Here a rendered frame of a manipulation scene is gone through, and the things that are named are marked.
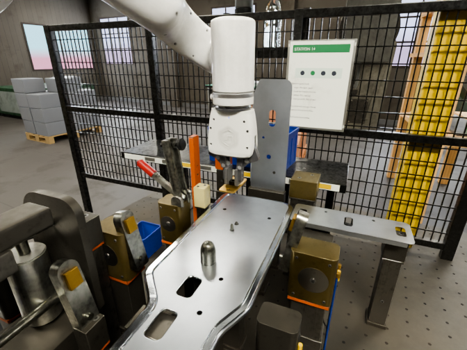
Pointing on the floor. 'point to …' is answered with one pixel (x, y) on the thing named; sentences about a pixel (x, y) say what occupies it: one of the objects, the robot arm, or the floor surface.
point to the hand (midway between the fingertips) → (233, 174)
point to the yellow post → (429, 112)
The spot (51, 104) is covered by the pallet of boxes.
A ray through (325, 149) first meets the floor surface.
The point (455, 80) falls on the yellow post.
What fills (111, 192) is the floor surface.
